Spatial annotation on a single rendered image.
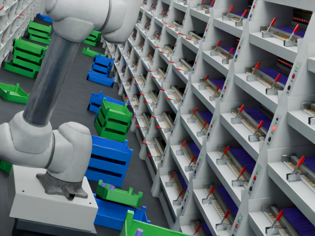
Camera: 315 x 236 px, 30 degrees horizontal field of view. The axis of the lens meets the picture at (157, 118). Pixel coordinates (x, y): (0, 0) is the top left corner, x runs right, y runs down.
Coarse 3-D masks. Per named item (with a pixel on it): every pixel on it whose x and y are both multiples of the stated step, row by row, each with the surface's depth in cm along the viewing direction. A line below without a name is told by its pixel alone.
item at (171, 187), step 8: (160, 168) 353; (168, 168) 354; (176, 168) 354; (160, 176) 353; (168, 176) 352; (176, 176) 345; (168, 184) 336; (176, 184) 338; (184, 184) 333; (168, 192) 328; (176, 192) 326; (184, 192) 320; (168, 200) 324; (176, 200) 311; (176, 208) 295; (176, 216) 298
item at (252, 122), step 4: (240, 112) 267; (244, 112) 265; (244, 116) 262; (248, 116) 258; (248, 120) 255; (252, 120) 252; (248, 124) 252; (252, 124) 250; (256, 124) 246; (256, 128) 244; (260, 128) 240; (260, 132) 240; (264, 132) 235; (264, 136) 234
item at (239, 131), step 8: (224, 104) 274; (232, 104) 275; (240, 104) 275; (248, 104) 276; (256, 104) 276; (224, 112) 275; (272, 112) 258; (224, 120) 268; (232, 128) 254; (240, 128) 250; (240, 136) 242; (240, 144) 243; (248, 144) 231; (256, 144) 228; (248, 152) 232; (256, 152) 221; (256, 160) 222
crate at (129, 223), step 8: (128, 216) 170; (128, 224) 170; (136, 224) 172; (144, 224) 172; (120, 232) 171; (128, 232) 173; (144, 232) 173; (152, 232) 173; (160, 232) 173; (168, 232) 173; (176, 232) 174
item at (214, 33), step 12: (216, 0) 339; (228, 0) 333; (240, 0) 334; (216, 36) 337; (228, 36) 338; (204, 60) 340; (204, 72) 342; (216, 72) 342; (192, 96) 344; (180, 120) 347; (180, 132) 349; (168, 144) 355; (168, 156) 352; (156, 180) 359; (156, 192) 357
